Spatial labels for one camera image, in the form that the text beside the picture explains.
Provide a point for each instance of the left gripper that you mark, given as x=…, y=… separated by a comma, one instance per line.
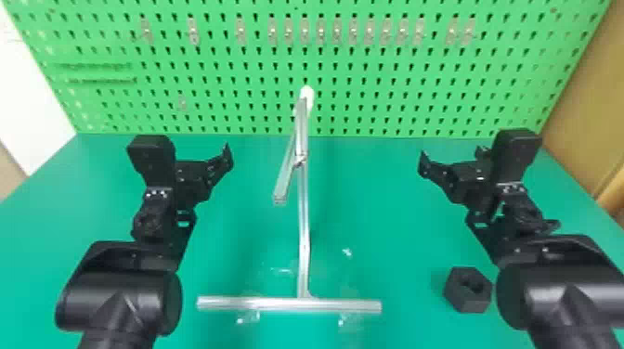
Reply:
x=191, y=184

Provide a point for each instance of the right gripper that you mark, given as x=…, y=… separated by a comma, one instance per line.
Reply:
x=473, y=185

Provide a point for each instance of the metal stand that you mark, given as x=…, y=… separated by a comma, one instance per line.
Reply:
x=303, y=229

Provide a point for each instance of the black nut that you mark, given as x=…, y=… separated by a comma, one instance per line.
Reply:
x=467, y=290

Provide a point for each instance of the white panel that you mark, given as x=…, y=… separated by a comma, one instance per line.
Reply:
x=29, y=117

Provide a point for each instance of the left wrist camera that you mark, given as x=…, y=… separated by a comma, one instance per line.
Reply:
x=152, y=158

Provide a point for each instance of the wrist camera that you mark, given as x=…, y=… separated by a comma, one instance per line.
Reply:
x=152, y=158
x=515, y=155

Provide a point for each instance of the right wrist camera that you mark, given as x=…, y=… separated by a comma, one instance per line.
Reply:
x=515, y=155

